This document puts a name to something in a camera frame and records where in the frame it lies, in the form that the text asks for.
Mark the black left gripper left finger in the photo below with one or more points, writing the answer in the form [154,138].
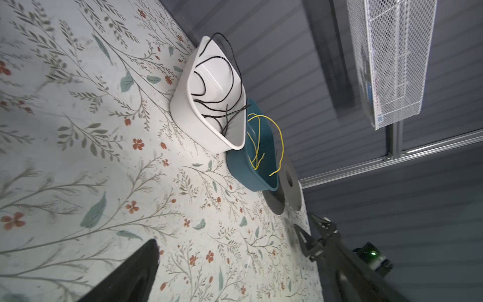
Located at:
[132,280]

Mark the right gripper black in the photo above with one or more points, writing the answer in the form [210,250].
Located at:
[311,248]

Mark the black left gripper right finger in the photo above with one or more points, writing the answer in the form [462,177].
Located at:
[351,278]

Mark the grey foam spool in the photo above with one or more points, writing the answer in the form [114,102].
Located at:
[289,191]

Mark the white plastic bin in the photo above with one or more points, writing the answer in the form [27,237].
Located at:
[210,103]

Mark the teal plastic bin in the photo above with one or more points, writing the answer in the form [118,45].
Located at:
[255,165]

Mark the white wire mesh basket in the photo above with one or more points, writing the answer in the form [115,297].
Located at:
[391,45]

